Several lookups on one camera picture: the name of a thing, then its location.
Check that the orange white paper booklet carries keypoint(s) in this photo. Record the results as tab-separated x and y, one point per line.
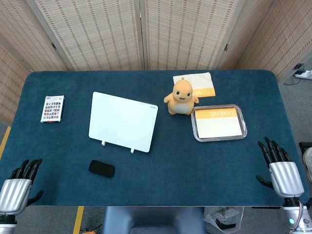
202	84

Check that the black rectangular case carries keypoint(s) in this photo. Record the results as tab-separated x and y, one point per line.
101	168

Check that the blue table mat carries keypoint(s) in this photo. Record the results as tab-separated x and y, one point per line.
156	139

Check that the white power strip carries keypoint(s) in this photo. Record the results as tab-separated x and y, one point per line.
304	73

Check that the orange white Lexicon booklet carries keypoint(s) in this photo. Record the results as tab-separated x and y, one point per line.
219	123

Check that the woven folding screen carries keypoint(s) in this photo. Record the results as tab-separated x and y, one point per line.
156	34

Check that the white tablet board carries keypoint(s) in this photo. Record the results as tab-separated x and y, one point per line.
123	122

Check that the clear plastic bag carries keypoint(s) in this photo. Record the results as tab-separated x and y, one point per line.
223	218

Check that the clear plastic tray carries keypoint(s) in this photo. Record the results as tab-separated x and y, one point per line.
218	123

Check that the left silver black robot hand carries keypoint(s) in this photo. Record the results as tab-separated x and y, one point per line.
13	192

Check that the blue chair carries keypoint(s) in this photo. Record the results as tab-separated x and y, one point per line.
153	220

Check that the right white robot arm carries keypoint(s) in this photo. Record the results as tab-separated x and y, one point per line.
293	217

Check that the orange dinosaur plush toy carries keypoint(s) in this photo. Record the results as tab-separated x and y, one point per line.
181	97

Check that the card deck box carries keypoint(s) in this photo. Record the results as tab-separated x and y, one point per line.
52	108

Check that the white sneaker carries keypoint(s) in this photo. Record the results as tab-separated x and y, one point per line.
307	157

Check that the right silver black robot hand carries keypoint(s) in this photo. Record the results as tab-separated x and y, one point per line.
286	178

